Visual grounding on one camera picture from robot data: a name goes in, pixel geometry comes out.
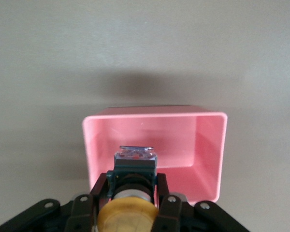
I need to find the yellow push button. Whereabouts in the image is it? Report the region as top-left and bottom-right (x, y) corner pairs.
(97, 145), (160, 232)

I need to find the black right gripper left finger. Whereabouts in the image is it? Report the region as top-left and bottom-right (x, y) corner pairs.
(0, 172), (112, 232)

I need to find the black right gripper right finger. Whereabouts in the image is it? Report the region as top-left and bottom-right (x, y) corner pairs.
(151, 172), (253, 232)

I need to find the pink plastic box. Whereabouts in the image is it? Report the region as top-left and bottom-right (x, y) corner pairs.
(82, 104), (229, 204)

